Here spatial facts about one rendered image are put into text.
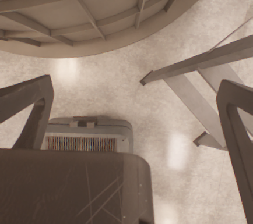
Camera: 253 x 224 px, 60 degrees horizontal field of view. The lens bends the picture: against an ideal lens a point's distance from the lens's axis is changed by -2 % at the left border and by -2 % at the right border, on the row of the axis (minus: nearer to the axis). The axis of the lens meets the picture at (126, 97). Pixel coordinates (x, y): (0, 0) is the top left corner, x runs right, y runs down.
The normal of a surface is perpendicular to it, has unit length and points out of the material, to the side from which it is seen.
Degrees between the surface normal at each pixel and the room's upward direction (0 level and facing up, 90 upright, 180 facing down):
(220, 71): 0
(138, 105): 0
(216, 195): 0
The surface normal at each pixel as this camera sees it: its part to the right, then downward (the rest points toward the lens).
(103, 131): 0.02, -0.62
